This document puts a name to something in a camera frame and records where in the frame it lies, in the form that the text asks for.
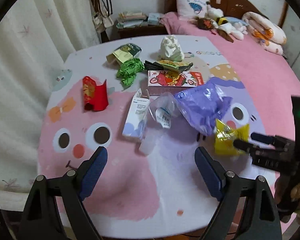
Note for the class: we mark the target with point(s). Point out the cartoon printed table cloth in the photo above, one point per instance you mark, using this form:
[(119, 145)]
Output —
[(137, 196)]

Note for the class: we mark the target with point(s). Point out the stack of books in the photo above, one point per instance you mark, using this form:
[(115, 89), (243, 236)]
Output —
[(128, 19)]

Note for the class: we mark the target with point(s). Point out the purple plastic bag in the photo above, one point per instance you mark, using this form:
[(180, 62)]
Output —
[(201, 106)]

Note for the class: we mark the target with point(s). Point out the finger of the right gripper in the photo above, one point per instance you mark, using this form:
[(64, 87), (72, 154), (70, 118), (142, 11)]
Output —
[(246, 147), (268, 139)]

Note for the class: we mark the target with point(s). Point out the dark wooden nightstand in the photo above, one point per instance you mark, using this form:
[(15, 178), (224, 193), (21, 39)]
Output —
[(149, 30)]

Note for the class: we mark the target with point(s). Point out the yellow snack wrapper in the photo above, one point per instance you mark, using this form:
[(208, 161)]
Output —
[(225, 136)]

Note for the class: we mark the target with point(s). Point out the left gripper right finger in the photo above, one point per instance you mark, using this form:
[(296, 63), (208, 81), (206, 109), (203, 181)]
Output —
[(222, 185)]

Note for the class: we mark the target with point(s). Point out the strawberry bear box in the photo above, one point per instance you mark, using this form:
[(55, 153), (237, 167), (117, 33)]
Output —
[(163, 81)]

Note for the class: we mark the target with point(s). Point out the white embroidered pillow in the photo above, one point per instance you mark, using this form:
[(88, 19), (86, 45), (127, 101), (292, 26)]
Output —
[(189, 9)]

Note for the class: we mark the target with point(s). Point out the white paper bag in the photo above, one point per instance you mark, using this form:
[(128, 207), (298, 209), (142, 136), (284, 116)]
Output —
[(170, 49)]

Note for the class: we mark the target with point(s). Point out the green cracker snack wrapper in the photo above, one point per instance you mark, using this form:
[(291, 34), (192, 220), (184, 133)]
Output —
[(174, 66)]

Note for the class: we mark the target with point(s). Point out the green gold box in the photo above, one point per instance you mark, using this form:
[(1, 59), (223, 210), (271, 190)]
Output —
[(124, 53)]

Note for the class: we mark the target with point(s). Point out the folded floral quilt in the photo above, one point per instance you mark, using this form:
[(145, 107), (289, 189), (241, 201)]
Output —
[(268, 35)]

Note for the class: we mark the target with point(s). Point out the clear plastic wrapper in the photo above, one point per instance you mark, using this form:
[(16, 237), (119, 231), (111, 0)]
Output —
[(164, 109)]

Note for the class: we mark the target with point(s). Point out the pink bed sheet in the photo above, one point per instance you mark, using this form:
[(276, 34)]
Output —
[(268, 78)]

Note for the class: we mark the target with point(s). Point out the white blue medicine box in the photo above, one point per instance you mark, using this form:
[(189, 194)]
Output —
[(136, 118)]

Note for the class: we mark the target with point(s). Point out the red cardboard packet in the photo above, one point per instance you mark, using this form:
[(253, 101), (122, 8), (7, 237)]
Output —
[(94, 96)]

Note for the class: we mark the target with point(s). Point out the light blue tissue box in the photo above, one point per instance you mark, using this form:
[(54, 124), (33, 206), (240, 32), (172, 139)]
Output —
[(154, 18)]

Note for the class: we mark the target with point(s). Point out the cream floral curtain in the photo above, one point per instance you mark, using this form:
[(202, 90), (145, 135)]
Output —
[(36, 38)]

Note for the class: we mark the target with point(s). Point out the plush toy pile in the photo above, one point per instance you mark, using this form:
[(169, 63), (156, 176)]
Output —
[(229, 28)]

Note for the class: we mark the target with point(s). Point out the wooden headboard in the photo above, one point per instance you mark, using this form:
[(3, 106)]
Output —
[(227, 0)]

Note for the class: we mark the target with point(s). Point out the hanging handbags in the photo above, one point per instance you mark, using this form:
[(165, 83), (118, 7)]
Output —
[(103, 9)]

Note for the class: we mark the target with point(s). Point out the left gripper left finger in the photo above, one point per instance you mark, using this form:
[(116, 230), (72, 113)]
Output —
[(75, 186)]

